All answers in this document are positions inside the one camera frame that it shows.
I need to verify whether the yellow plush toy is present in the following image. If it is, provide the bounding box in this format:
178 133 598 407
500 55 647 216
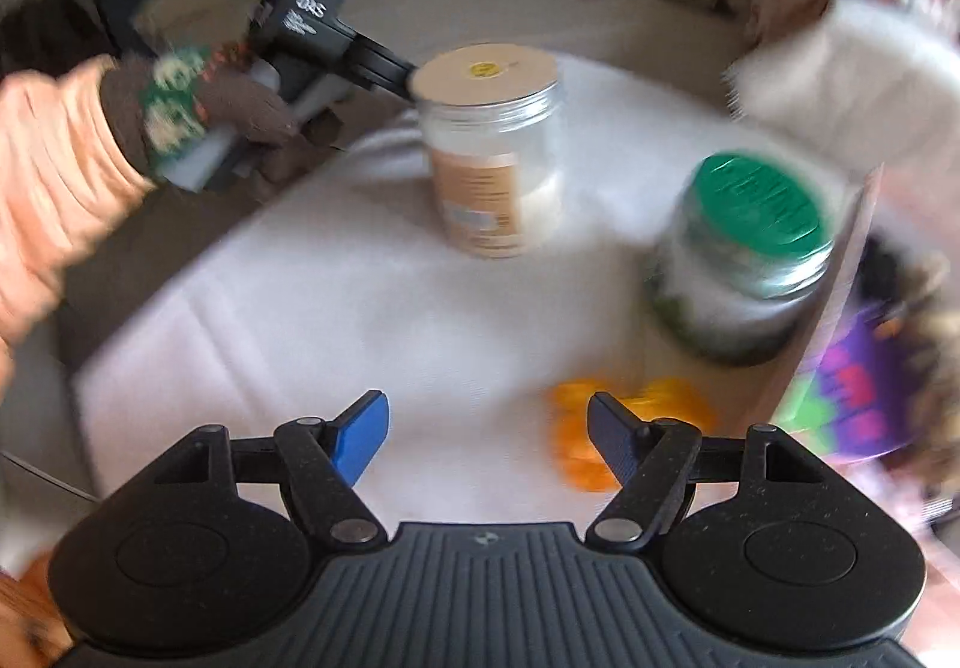
546 375 719 494

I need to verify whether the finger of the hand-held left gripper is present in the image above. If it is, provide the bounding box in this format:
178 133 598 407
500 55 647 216
341 32 422 103

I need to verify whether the person's left hand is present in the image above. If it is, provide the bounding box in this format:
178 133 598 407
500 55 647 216
100 37 320 183

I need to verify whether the tan-lid clear jar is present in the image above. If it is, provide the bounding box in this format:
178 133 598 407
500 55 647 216
408 41 565 261

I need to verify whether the brown fluffy cloth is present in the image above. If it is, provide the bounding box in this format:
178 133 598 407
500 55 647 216
870 248 960 489

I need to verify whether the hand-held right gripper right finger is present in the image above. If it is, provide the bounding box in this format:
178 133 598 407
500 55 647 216
585 392 818 553

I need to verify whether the white cloth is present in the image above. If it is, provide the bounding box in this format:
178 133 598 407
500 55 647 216
721 0 960 189

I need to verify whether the green-lid clear jar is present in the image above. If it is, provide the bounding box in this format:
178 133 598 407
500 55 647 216
643 151 839 369

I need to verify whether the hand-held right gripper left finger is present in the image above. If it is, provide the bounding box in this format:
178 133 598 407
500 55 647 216
154 390 392 550

